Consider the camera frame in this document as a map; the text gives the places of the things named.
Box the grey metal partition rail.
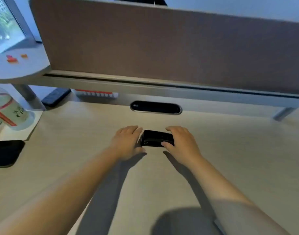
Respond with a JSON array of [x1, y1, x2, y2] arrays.
[[42, 70, 299, 121]]

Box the person's left forearm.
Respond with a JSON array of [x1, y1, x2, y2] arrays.
[[0, 148, 126, 235]]

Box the black rectangular remote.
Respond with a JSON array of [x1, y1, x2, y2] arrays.
[[41, 88, 72, 107]]

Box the person's right hand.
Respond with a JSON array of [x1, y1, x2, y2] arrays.
[[161, 126, 204, 167]]

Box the brown desk partition panel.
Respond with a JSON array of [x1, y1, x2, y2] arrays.
[[30, 0, 299, 94]]

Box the black oval cable grommet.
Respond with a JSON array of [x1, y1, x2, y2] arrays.
[[130, 101, 182, 115]]

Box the person's left hand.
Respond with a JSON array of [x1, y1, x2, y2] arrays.
[[110, 126, 146, 161]]

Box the small black box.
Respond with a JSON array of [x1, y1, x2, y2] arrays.
[[140, 130, 175, 148]]

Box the window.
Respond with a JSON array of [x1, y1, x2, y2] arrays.
[[0, 0, 37, 56]]

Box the person's right forearm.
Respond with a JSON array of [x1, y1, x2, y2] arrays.
[[186, 157, 291, 235]]

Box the black smartphone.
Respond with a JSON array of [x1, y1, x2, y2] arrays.
[[0, 140, 26, 169]]

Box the red and white strip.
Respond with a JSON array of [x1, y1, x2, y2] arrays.
[[75, 89, 119, 98]]

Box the clear bottle with red label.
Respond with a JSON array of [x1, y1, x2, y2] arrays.
[[0, 86, 35, 131]]

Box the round white side table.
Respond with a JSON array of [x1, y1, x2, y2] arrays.
[[0, 43, 51, 111]]

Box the white paper sheet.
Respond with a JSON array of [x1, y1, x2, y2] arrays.
[[0, 110, 44, 141]]

